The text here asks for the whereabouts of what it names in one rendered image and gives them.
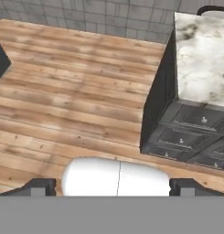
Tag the black rounded chair back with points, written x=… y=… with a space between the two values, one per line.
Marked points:
x=212 y=9

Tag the white rounded object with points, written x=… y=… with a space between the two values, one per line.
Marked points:
x=116 y=178

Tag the dark cabinet with marble top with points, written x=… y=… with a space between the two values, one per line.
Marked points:
x=195 y=76

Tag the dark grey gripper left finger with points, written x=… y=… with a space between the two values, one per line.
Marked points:
x=40 y=184

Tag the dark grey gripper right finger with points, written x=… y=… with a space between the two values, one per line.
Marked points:
x=185 y=184

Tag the dark drawer front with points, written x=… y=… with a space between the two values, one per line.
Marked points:
x=198 y=117
x=169 y=152
x=183 y=137
x=212 y=162

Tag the silver round drawer knob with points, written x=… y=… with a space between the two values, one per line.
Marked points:
x=166 y=154
x=215 y=164
x=204 y=119
x=181 y=141

